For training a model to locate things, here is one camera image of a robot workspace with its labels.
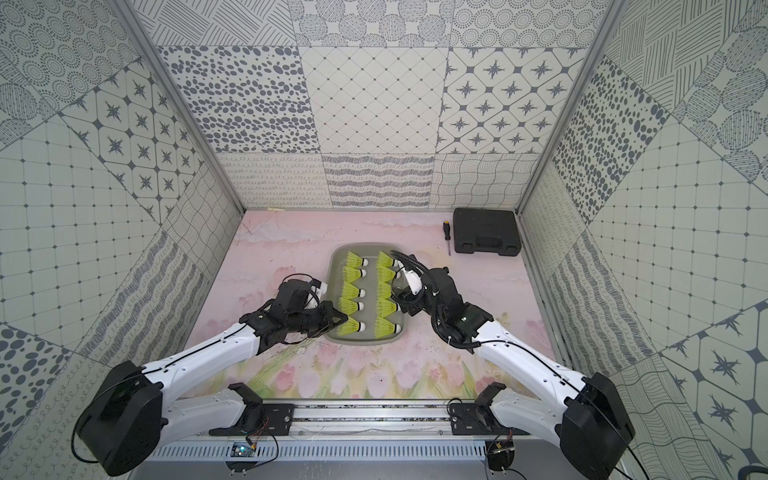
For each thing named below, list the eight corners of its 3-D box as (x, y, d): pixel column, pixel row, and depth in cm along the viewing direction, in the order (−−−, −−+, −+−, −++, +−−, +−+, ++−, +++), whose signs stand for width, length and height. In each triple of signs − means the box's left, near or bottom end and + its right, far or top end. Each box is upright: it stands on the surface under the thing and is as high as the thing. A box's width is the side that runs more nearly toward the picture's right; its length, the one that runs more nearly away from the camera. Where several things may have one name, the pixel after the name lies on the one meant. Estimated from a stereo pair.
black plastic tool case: (456, 257, 109) (459, 247, 104) (449, 217, 122) (452, 206, 118) (520, 257, 109) (526, 247, 104) (506, 217, 122) (511, 206, 117)
